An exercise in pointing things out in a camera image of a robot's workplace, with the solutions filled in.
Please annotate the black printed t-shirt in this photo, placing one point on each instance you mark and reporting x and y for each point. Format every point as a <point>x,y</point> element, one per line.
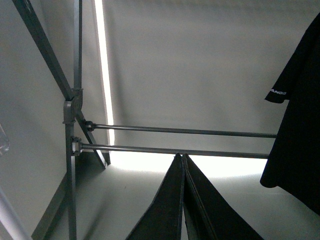
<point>294,161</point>

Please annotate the grey drying rack frame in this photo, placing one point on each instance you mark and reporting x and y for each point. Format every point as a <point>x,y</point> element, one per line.
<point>72,107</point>

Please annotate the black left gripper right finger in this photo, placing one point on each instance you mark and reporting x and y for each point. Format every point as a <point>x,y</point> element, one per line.
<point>208,216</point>

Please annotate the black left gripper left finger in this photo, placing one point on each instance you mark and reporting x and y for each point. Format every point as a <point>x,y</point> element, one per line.
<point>163,218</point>

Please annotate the upper grey rack rod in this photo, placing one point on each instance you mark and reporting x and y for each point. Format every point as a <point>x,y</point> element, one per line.
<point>93,126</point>

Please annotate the white ceiling light strip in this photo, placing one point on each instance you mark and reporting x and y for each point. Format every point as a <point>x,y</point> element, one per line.
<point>102,44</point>

